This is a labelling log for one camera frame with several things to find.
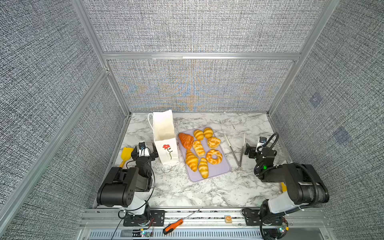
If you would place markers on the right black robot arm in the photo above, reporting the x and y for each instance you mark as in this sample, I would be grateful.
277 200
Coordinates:
305 189

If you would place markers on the large striped croissant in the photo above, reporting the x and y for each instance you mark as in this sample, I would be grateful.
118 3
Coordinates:
192 160

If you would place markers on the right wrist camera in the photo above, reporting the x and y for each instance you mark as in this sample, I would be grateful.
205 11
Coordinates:
261 141

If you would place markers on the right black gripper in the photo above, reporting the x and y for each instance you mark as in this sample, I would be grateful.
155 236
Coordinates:
253 152

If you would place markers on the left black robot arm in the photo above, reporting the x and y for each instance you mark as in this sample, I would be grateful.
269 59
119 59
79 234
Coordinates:
134 174

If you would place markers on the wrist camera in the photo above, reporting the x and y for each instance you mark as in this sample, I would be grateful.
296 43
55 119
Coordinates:
261 141
144 151

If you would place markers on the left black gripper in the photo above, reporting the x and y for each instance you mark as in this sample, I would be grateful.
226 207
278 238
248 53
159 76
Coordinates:
144 156

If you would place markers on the orange handled screwdriver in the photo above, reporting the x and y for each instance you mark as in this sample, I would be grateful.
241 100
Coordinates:
171 227

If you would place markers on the small striped roll left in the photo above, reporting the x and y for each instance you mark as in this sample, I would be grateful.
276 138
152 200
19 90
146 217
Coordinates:
199 135

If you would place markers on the yellow silicone spatula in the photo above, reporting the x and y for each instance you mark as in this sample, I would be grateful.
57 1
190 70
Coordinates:
125 156

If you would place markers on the small orange square object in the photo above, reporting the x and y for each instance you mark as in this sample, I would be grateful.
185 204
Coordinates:
228 219

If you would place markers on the steel tongs with white tips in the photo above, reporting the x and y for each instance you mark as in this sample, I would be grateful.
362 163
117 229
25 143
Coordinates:
237 150

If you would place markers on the small striped croissant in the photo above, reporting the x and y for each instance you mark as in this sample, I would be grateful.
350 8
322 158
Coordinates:
203 168

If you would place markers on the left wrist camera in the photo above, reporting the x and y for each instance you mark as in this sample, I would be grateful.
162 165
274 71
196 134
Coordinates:
144 151

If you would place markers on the dark orange triangular pastry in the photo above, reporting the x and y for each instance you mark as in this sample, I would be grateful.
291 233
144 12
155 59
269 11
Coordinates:
186 140

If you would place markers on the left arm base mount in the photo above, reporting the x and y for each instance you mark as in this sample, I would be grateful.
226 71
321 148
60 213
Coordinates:
143 225

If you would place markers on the braided ring bread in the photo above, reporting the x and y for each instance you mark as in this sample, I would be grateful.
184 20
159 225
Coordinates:
214 157

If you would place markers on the golden knotted puff pastry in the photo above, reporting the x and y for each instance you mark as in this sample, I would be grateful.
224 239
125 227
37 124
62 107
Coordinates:
213 142

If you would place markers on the twisted flaky pastry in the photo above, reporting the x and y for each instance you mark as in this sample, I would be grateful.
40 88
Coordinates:
199 149

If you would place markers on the yellow object behind right arm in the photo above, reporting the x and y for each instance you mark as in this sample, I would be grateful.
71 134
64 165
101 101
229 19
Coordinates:
284 187

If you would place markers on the white paper bag with flower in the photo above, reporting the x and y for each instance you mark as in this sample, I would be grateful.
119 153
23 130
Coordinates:
162 124

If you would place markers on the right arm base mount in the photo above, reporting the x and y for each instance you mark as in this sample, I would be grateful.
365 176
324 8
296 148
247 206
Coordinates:
272 226

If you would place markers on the lilac plastic tray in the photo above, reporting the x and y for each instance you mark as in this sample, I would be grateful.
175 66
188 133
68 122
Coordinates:
214 170

